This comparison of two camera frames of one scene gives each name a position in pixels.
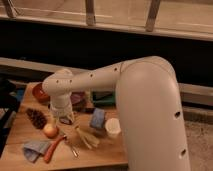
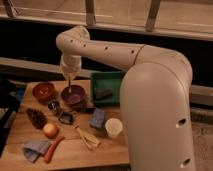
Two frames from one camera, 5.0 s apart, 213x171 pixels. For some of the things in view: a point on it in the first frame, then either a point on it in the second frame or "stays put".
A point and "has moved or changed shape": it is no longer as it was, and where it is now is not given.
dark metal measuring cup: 65,120 stays put
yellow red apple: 50,130 stays put
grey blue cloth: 34,150 stays put
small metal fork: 73,150 has moved or changed shape
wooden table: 38,142 stays put
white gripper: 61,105 -> 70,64
